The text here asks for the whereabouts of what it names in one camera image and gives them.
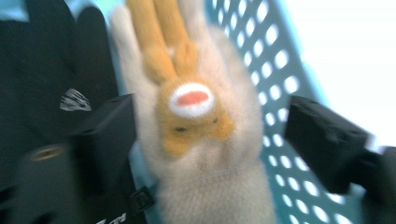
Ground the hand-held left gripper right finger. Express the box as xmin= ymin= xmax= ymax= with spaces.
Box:
xmin=284 ymin=94 xmax=372 ymax=195

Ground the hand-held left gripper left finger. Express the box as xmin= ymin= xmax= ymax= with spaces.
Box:
xmin=68 ymin=93 xmax=138 ymax=200

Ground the light blue plastic basket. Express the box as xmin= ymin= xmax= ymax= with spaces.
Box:
xmin=0 ymin=0 xmax=375 ymax=224

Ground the cream fuzzy glove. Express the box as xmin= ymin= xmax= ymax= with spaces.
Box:
xmin=109 ymin=0 xmax=278 ymax=224

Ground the black glove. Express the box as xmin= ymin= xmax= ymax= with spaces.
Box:
xmin=0 ymin=0 xmax=157 ymax=224

